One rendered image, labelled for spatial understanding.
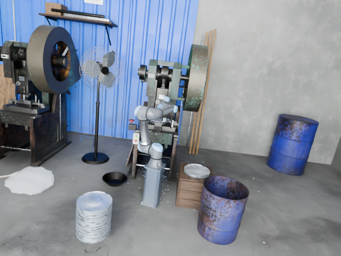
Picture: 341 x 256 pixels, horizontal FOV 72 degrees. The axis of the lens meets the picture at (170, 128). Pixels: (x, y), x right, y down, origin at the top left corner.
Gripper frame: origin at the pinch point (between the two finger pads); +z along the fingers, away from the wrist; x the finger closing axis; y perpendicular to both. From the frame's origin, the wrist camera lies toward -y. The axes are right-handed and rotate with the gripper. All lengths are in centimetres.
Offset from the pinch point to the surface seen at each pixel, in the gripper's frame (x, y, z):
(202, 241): -126, 48, 29
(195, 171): -55, 43, 20
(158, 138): -7.3, -2.0, 21.8
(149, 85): 30.1, -19.5, -30.6
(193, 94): 5, 31, -41
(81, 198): -112, -61, 2
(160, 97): 27.4, -4.8, -15.8
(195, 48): 43, 28, -79
